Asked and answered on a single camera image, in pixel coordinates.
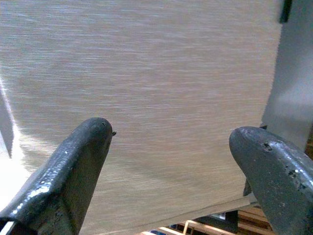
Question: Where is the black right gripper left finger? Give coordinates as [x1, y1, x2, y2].
[0, 117, 117, 235]

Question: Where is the beige towel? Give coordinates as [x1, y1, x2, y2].
[0, 0, 282, 235]

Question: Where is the grey steel fridge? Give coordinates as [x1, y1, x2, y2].
[261, 0, 313, 154]

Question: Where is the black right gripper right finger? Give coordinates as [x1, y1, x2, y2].
[228, 125, 313, 235]

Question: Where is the wooden wine rack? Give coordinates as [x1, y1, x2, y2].
[140, 132, 313, 235]

